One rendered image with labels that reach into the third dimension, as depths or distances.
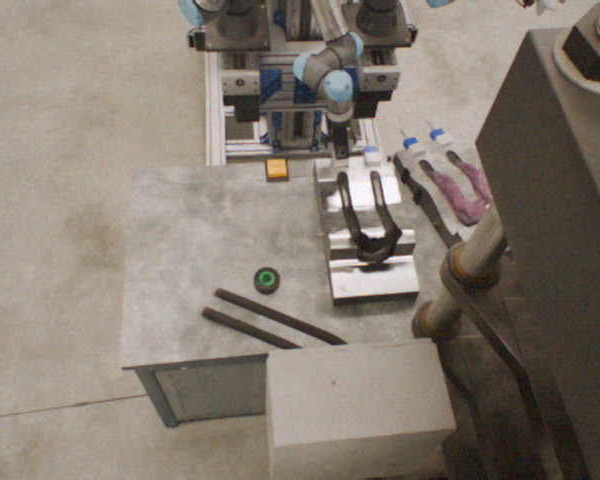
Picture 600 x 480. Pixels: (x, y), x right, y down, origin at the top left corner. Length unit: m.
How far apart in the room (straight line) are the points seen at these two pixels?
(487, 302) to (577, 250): 0.43
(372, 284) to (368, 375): 0.79
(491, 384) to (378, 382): 0.32
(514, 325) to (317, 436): 0.37
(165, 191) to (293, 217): 0.44
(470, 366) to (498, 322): 0.25
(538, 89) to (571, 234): 0.17
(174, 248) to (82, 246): 1.09
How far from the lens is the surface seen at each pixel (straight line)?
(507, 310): 1.08
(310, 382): 1.04
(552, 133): 0.71
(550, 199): 0.71
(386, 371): 1.06
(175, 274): 1.89
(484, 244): 1.00
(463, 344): 1.31
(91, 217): 3.04
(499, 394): 1.30
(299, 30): 2.36
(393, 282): 1.83
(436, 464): 1.76
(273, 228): 1.95
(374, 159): 2.00
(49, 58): 3.81
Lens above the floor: 2.46
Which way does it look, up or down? 58 degrees down
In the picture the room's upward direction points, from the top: 5 degrees clockwise
